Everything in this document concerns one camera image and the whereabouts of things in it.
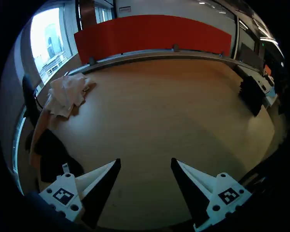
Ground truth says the red desk screen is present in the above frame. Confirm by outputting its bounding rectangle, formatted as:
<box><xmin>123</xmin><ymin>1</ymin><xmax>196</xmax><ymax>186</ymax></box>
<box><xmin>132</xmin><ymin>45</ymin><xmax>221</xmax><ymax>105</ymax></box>
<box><xmin>73</xmin><ymin>14</ymin><xmax>232</xmax><ymax>75</ymax></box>

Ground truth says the heap of white towels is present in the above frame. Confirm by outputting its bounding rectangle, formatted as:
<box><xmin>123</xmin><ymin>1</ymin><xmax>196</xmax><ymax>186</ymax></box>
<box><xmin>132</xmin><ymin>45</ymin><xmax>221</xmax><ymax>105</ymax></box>
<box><xmin>46</xmin><ymin>73</ymin><xmax>96</xmax><ymax>119</ymax></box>

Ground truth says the heap of black towels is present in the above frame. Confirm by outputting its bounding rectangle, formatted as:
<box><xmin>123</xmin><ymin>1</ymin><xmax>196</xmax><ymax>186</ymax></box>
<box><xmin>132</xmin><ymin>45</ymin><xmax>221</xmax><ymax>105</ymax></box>
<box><xmin>26</xmin><ymin>129</ymin><xmax>85</xmax><ymax>183</ymax></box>

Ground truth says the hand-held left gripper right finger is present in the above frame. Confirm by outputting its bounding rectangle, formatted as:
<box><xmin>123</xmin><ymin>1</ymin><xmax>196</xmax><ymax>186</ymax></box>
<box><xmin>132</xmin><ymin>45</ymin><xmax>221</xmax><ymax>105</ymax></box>
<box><xmin>171</xmin><ymin>157</ymin><xmax>252</xmax><ymax>232</ymax></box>

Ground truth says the black office chair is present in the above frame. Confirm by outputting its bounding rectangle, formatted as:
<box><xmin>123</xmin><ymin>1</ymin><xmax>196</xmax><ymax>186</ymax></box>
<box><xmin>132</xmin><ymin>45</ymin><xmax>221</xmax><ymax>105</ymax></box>
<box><xmin>22</xmin><ymin>75</ymin><xmax>43</xmax><ymax>127</ymax></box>

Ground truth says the stack of black towels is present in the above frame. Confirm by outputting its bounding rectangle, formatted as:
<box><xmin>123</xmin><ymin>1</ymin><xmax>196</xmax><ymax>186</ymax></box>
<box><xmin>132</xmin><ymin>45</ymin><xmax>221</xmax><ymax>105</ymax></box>
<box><xmin>238</xmin><ymin>75</ymin><xmax>266</xmax><ymax>117</ymax></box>

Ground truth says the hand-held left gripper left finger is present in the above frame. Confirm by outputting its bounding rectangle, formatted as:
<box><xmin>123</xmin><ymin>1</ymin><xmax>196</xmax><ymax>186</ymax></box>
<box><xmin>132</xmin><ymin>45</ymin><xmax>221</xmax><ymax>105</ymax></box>
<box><xmin>38</xmin><ymin>158</ymin><xmax>121</xmax><ymax>230</ymax></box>

